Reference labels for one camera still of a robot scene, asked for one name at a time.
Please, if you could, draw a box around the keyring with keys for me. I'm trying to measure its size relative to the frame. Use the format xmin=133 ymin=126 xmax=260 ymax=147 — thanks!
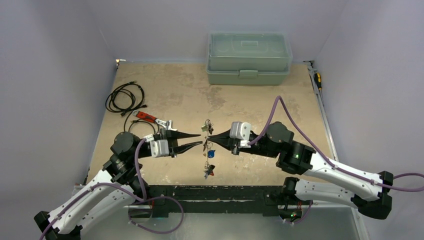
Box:
xmin=201 ymin=118 xmax=215 ymax=180

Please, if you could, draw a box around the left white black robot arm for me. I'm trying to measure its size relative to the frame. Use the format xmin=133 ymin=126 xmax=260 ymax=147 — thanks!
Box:
xmin=34 ymin=129 xmax=202 ymax=240

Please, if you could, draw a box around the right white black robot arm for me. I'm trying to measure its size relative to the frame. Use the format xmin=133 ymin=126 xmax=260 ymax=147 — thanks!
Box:
xmin=206 ymin=121 xmax=394 ymax=220

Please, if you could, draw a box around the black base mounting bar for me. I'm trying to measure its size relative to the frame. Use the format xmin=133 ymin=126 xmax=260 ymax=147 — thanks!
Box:
xmin=117 ymin=184 xmax=314 ymax=219

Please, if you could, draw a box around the green plastic toolbox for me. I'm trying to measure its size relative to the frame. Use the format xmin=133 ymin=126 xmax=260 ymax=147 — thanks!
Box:
xmin=206 ymin=32 xmax=293 ymax=86

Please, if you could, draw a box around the yellow black screwdriver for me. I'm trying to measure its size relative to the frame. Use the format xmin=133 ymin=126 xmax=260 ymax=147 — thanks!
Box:
xmin=313 ymin=72 xmax=322 ymax=91

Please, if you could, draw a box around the red handled adjustable wrench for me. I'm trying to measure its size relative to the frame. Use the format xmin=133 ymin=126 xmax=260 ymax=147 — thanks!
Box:
xmin=132 ymin=110 xmax=177 ymax=131

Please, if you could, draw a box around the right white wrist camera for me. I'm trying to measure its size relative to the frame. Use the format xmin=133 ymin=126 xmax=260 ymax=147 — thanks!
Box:
xmin=229 ymin=121 xmax=252 ymax=141

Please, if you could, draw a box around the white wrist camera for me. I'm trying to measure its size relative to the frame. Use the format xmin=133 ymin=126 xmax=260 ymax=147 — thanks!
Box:
xmin=144 ymin=134 xmax=170 ymax=158
xmin=229 ymin=121 xmax=252 ymax=141

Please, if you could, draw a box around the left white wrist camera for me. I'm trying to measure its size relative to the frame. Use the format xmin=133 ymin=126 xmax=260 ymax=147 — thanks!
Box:
xmin=144 ymin=134 xmax=170 ymax=158

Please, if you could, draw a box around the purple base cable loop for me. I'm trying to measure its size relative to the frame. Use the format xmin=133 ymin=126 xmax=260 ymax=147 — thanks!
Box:
xmin=127 ymin=196 xmax=185 ymax=235

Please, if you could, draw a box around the black coiled cable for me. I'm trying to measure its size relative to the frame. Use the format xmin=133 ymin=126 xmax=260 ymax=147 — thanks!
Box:
xmin=105 ymin=81 xmax=161 ymax=146

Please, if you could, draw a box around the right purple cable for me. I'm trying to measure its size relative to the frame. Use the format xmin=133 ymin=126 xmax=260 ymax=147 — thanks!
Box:
xmin=248 ymin=96 xmax=424 ymax=193

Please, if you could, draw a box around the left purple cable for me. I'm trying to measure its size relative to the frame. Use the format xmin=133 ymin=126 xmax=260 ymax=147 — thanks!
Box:
xmin=39 ymin=139 xmax=148 ymax=240

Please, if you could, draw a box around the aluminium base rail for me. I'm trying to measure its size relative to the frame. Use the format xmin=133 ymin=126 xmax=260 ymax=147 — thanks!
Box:
xmin=71 ymin=184 xmax=85 ymax=196

